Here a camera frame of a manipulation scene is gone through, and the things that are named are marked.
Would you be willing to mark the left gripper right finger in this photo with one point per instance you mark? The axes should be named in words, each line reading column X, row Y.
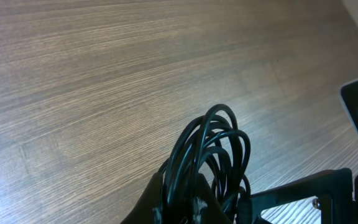
column 207, row 210

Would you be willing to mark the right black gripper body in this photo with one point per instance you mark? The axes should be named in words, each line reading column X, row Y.
column 336, row 195

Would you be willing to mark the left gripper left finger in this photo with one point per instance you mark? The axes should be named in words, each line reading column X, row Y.
column 150, row 206

